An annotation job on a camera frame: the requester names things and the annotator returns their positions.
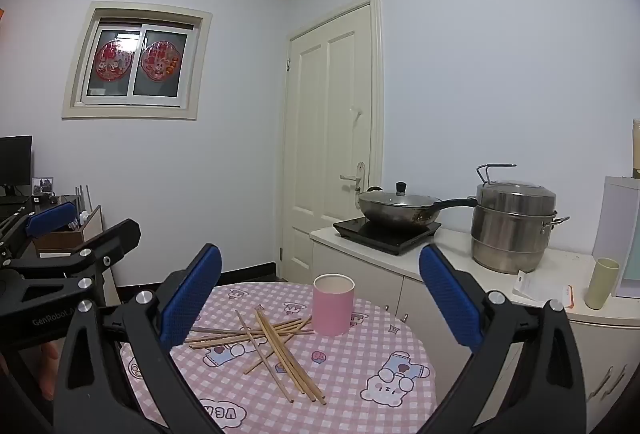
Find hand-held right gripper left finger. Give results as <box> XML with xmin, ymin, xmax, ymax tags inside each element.
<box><xmin>54</xmin><ymin>243</ymin><xmax>236</xmax><ymax>434</ymax></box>

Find white and brown side cabinet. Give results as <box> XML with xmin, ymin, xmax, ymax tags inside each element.
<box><xmin>34</xmin><ymin>204</ymin><xmax>107</xmax><ymax>260</ymax></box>

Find cream framed window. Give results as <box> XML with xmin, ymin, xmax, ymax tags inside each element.
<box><xmin>61</xmin><ymin>2</ymin><xmax>213</xmax><ymax>121</ymax></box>

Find pale green cup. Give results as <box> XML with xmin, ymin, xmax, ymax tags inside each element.
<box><xmin>585</xmin><ymin>257</ymin><xmax>621</xmax><ymax>311</ymax></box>

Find bunch of wooden chopsticks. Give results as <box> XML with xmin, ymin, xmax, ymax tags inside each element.
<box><xmin>184</xmin><ymin>307</ymin><xmax>327</xmax><ymax>406</ymax></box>

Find black induction cooktop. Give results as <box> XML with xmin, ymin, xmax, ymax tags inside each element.
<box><xmin>332</xmin><ymin>217</ymin><xmax>442</xmax><ymax>257</ymax></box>

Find glass wok lid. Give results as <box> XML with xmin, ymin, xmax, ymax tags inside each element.
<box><xmin>360</xmin><ymin>181</ymin><xmax>443</xmax><ymax>209</ymax></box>

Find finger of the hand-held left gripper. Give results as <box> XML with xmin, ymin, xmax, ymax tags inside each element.
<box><xmin>0</xmin><ymin>218</ymin><xmax>142</xmax><ymax>304</ymax></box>
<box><xmin>0</xmin><ymin>201</ymin><xmax>76</xmax><ymax>260</ymax></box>

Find pink checked tablecloth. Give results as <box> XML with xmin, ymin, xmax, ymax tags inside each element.
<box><xmin>120</xmin><ymin>281</ymin><xmax>438</xmax><ymax>434</ymax></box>

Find metal door handle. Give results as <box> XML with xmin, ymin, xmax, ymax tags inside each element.
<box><xmin>340</xmin><ymin>161</ymin><xmax>366</xmax><ymax>192</ymax></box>

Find pink cup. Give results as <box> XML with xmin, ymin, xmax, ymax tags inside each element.
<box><xmin>312</xmin><ymin>273</ymin><xmax>356</xmax><ymax>337</ymax></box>

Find red round window decoration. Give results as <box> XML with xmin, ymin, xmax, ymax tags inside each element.
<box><xmin>141</xmin><ymin>42</ymin><xmax>180</xmax><ymax>80</ymax></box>
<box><xmin>95</xmin><ymin>39</ymin><xmax>135</xmax><ymax>80</ymax></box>

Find cream panel door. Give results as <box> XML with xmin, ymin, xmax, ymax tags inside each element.
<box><xmin>280</xmin><ymin>0</ymin><xmax>383</xmax><ymax>282</ymax></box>

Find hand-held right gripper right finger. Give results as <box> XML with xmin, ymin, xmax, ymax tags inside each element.
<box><xmin>419</xmin><ymin>243</ymin><xmax>587</xmax><ymax>434</ymax></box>

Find white rectangular box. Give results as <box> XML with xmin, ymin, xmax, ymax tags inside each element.
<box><xmin>592</xmin><ymin>175</ymin><xmax>640</xmax><ymax>300</ymax></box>

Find person's left hand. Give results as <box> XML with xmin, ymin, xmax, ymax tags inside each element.
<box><xmin>39</xmin><ymin>341</ymin><xmax>60</xmax><ymax>401</ymax></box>

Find steel wok with black handle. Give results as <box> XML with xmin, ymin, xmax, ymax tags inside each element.
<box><xmin>358</xmin><ymin>194</ymin><xmax>478</xmax><ymax>226</ymax></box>

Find black computer monitor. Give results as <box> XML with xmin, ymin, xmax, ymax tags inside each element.
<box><xmin>0</xmin><ymin>135</ymin><xmax>33</xmax><ymax>197</ymax></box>

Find grey metal rods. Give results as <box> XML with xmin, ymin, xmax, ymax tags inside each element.
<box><xmin>75</xmin><ymin>185</ymin><xmax>94</xmax><ymax>216</ymax></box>

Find white paper packet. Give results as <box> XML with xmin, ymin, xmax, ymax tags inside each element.
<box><xmin>512</xmin><ymin>270</ymin><xmax>573</xmax><ymax>305</ymax></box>

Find stainless steel steamer pot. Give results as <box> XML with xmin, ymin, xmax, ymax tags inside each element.
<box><xmin>470</xmin><ymin>163</ymin><xmax>571</xmax><ymax>275</ymax></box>

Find dark desk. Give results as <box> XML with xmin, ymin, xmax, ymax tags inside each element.
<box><xmin>0</xmin><ymin>195</ymin><xmax>81</xmax><ymax>235</ymax></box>

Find white kitchen cabinet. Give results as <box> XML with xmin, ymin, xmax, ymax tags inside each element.
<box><xmin>309</xmin><ymin>224</ymin><xmax>640</xmax><ymax>434</ymax></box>

